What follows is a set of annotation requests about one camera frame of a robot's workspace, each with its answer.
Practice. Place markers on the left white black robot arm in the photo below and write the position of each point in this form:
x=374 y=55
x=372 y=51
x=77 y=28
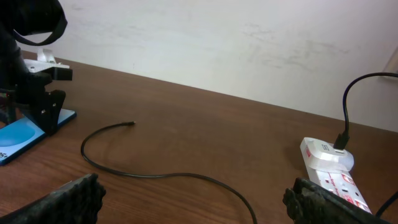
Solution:
x=20 y=18

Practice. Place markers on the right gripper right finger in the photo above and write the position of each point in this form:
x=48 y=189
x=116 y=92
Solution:
x=308 y=203

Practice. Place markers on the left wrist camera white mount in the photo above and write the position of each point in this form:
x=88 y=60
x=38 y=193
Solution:
x=45 y=60

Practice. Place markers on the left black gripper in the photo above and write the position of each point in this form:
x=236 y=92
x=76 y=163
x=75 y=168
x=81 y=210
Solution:
x=28 y=90

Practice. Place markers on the blue screen Galaxy smartphone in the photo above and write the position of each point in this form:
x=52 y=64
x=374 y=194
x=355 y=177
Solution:
x=17 y=138

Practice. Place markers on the white USB charger adapter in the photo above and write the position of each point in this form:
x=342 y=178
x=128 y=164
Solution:
x=321 y=155

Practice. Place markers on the white power strip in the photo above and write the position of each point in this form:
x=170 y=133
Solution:
x=341 y=184

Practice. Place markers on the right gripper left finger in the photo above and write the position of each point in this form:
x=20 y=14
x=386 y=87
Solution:
x=76 y=202

